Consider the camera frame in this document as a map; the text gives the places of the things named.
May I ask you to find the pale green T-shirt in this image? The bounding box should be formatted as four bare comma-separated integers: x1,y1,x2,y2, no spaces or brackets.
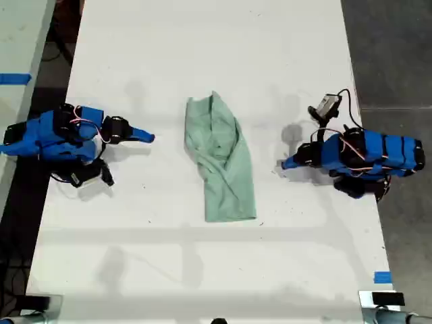
184,90,257,223

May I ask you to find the black camera cable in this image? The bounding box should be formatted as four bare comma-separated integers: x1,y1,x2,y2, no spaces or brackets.
50,171,74,185
336,88,365,131

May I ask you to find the short black camera stalk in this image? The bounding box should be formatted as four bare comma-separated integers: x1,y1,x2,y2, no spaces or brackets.
310,114,333,144

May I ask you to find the small black box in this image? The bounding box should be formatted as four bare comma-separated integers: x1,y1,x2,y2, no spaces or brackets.
371,292,406,307
20,295,51,312

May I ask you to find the short blue tape strip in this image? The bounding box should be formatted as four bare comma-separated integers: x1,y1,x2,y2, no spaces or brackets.
373,271,393,285

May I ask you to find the black floor cable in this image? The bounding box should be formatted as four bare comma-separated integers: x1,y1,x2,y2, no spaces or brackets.
40,32,74,63

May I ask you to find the pale grey side table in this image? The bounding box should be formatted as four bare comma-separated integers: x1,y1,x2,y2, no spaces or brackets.
0,0,57,217

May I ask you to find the long blue tape strip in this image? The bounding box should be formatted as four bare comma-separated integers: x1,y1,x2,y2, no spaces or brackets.
0,73,33,85

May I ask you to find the black camera box, white label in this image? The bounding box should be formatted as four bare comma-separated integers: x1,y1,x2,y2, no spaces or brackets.
69,161,115,188

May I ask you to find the black camera box, grey face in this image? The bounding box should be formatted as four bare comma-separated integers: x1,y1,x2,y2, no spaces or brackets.
307,94,342,119

